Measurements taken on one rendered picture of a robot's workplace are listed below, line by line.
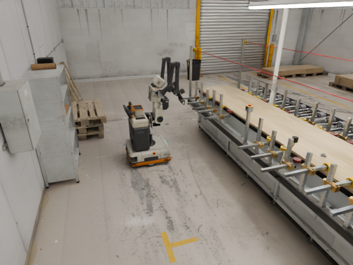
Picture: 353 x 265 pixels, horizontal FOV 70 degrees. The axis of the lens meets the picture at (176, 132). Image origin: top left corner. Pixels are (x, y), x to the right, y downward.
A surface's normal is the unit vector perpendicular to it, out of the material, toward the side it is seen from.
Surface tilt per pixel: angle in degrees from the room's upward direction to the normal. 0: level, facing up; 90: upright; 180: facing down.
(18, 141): 90
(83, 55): 90
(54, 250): 0
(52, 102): 90
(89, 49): 90
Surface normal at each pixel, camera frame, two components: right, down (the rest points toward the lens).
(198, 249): 0.00, -0.91
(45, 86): 0.30, 0.40
